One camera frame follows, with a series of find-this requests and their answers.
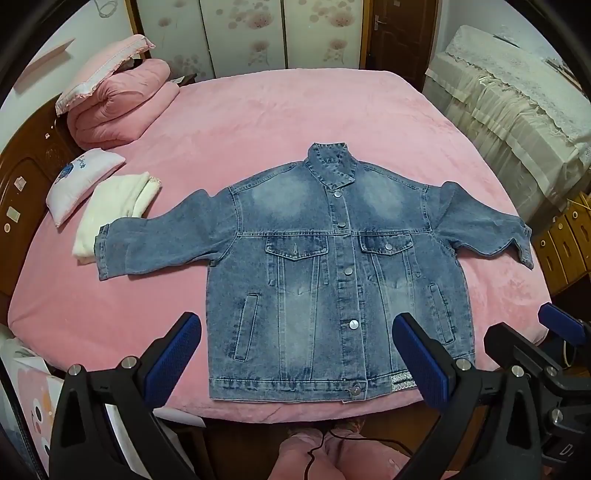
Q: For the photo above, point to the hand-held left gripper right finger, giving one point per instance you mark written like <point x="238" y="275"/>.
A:
<point x="422" y="360"/>

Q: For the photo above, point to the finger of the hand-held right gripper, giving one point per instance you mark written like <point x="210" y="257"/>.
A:
<point x="517" y="350"/>
<point x="561" y="322"/>

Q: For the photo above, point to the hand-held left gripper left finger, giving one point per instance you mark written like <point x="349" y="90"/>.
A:
<point x="178" y="355"/>

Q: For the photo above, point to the blue denim jacket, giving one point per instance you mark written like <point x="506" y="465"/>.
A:
<point x="295" y="277"/>

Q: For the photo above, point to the wooden drawer cabinet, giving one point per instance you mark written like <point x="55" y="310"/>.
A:
<point x="568" y="244"/>

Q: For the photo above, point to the printed carton box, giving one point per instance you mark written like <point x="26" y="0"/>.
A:
<point x="32" y="406"/>

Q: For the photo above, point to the person's legs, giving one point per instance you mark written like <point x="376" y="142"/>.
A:
<point x="295" y="457"/>

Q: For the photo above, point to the folded white blanket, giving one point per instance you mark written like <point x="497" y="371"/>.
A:
<point x="115" y="198"/>

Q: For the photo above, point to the small white printed pillow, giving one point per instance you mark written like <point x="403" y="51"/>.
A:
<point x="78" y="180"/>

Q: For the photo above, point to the cream lace-covered furniture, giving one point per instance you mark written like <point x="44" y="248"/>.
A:
<point x="508" y="106"/>

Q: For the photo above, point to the wooden headboard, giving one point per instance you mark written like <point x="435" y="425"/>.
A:
<point x="23" y="184"/>

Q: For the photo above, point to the pink bed sheet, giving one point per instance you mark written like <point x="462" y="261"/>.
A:
<point x="231" y="129"/>

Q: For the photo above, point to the folded pink quilt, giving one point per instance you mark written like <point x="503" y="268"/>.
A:
<point x="124" y="106"/>

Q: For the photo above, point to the pink lace-edged pillow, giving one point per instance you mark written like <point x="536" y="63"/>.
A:
<point x="106" y="60"/>

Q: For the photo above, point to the dark wooden door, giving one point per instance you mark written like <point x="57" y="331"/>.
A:
<point x="401" y="37"/>

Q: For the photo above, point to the floral wardrobe doors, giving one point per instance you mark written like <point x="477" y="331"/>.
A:
<point x="244" y="37"/>

